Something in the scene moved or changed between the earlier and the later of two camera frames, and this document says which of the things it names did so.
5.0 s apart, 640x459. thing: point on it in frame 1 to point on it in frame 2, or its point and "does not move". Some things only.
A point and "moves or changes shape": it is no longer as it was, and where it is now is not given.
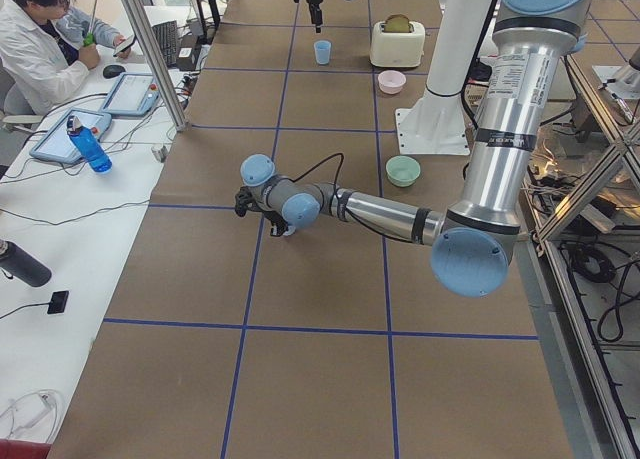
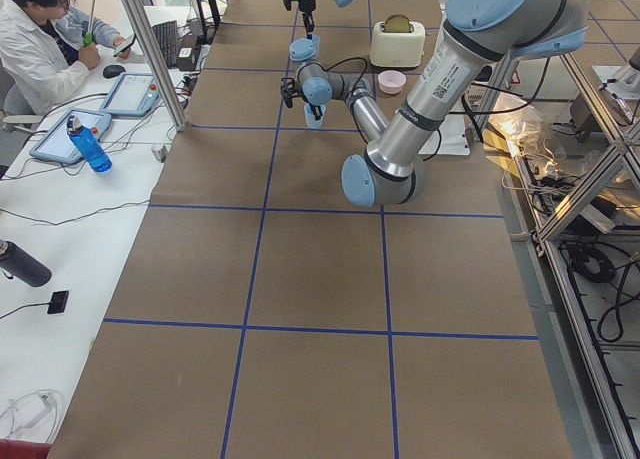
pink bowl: [391, 81] does not move
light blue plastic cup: [322, 51] moves or changes shape
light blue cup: [291, 231] to [311, 121]
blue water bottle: [88, 144] does not move
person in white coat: [47, 44] does not move
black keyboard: [166, 34] does not move
